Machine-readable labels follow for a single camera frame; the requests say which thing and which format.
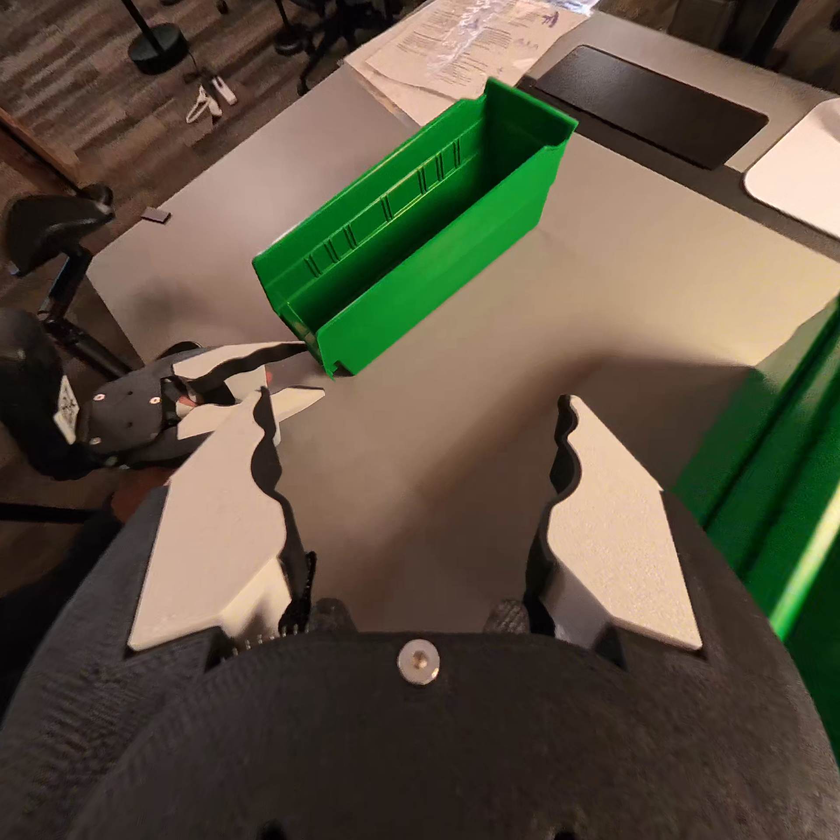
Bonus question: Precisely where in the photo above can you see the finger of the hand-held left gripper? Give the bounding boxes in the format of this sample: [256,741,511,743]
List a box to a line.
[172,340,311,396]
[177,387,326,447]

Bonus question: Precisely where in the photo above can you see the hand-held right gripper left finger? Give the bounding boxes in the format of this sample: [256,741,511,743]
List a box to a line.
[126,386,319,652]

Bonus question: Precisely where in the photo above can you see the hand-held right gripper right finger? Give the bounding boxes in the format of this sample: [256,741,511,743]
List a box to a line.
[523,395,704,652]

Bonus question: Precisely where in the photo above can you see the person's left hand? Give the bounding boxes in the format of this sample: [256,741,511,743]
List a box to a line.
[110,469,173,522]

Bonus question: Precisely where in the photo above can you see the black swivel chair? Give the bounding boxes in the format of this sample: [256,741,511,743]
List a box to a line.
[7,184,142,382]

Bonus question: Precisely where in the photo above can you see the black pole with disc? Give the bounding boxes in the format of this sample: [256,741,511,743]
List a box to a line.
[121,0,191,74]

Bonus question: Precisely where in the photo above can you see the black chair base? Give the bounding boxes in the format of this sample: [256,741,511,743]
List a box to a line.
[272,0,395,96]

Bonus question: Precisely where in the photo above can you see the printed paper sheet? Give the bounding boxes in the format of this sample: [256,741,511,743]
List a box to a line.
[344,0,592,126]

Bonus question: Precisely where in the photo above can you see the white and wood document stand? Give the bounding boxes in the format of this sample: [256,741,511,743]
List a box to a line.
[743,98,840,240]

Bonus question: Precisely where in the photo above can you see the black mat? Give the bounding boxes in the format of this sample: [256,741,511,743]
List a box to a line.
[518,45,770,172]

